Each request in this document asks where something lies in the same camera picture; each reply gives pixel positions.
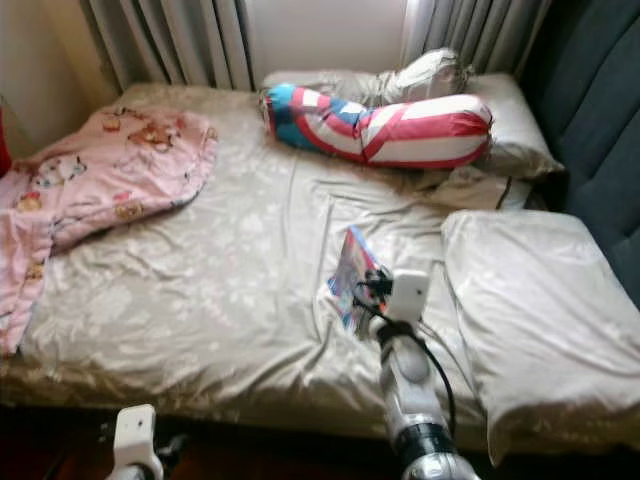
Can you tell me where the grey curtain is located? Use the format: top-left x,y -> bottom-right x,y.
400,0 -> 556,76
80,0 -> 251,91

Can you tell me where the large red cushion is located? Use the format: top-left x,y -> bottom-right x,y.
0,130 -> 13,181

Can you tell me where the bed with grey floral sheet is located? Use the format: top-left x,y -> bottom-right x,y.
0,82 -> 640,461

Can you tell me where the dark grey sofa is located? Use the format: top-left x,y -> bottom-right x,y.
520,0 -> 640,311

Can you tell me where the pink cartoon print blanket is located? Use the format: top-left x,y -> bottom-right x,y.
0,108 -> 219,356

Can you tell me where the folded grey floral cloth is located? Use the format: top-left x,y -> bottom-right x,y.
420,165 -> 536,213

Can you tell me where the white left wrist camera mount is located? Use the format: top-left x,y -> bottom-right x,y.
112,404 -> 161,480

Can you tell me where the colourful comic book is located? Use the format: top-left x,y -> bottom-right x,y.
325,226 -> 383,336

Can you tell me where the red white blue bolster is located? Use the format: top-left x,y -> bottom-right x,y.
260,84 -> 494,170

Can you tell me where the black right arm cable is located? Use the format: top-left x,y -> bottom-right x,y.
355,300 -> 458,436

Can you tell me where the large pale floral pillow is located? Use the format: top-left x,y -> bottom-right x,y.
440,208 -> 640,466

